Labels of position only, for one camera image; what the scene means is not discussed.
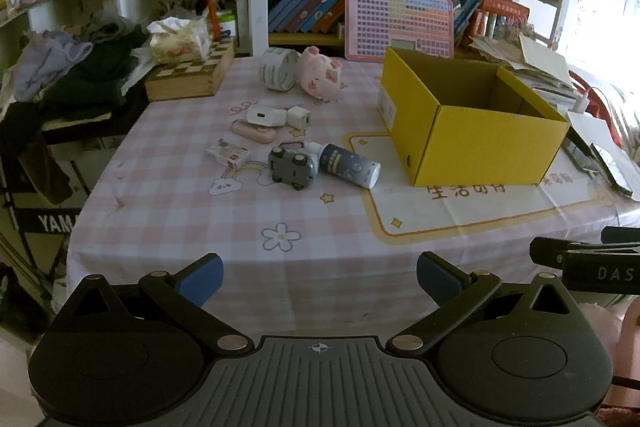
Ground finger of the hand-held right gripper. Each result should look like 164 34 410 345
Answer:
601 225 640 244
529 235 640 269

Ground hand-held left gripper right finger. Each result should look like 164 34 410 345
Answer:
386 251 587 354

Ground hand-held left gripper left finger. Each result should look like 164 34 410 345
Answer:
54 253 254 355

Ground yellow cardboard box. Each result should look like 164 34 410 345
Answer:
376 47 571 188

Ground small white card box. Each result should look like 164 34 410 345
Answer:
206 139 252 170

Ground grey toy car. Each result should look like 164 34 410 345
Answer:
267 143 319 192

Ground pink oblong case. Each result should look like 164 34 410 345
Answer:
230 119 277 144

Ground white cube charger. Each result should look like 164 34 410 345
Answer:
286 105 312 130

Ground white tape roll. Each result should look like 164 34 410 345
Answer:
258 48 301 92

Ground pink plush pig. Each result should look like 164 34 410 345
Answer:
299 46 348 100

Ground pink checked tablecloth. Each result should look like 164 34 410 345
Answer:
65 56 640 343

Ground red plastic object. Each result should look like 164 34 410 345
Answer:
567 72 626 148

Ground black keyboard with stand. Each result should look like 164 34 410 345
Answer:
0 104 133 288

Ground pile of papers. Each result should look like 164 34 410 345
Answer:
467 32 583 110

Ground wooden chess box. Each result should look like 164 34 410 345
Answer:
144 39 236 102

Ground pile of clothes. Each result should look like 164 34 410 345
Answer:
0 18 153 112

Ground floral tissue pack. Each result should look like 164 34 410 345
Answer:
146 17 212 64

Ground red books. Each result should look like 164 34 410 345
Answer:
480 0 531 25

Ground green white jar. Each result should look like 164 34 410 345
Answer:
216 9 237 38

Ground pink learning tablet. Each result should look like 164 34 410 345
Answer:
345 0 455 60

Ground row of blue books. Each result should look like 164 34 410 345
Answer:
267 0 373 35

